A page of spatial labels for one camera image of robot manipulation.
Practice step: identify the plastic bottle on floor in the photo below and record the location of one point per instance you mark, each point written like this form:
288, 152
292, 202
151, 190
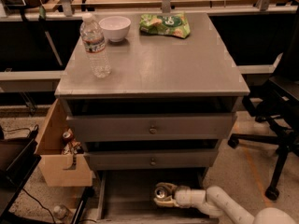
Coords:
62, 213

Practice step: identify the grey drawer cabinet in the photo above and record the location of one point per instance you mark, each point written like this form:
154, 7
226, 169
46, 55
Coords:
159, 76

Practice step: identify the cardboard box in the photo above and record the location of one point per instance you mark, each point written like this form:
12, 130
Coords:
57, 168

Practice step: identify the white bowl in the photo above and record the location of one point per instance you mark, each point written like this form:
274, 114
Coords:
115, 28

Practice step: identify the black office chair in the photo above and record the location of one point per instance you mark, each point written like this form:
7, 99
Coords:
277, 103

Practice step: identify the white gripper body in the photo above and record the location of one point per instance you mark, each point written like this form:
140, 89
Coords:
181, 195

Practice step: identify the grey open bottom drawer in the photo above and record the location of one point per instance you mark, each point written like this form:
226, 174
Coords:
126, 197

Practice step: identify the grey top drawer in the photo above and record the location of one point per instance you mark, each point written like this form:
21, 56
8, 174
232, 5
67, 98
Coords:
140, 128

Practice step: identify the grey middle drawer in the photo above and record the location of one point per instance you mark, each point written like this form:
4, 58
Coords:
151, 159

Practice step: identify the green chip bag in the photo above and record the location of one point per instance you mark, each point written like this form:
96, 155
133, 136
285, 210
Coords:
173, 25

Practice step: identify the red soda can in box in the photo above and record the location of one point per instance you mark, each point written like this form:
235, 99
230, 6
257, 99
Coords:
67, 137

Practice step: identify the black cart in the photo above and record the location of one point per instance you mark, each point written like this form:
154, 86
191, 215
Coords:
17, 161

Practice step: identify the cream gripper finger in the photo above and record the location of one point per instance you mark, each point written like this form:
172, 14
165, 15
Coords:
167, 187
170, 203

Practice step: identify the white green 7up can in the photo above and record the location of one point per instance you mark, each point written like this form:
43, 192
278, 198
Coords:
161, 193

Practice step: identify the clear plastic water bottle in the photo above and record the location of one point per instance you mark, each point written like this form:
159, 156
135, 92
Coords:
95, 45

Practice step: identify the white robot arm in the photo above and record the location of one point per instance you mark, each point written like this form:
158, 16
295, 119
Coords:
214, 201

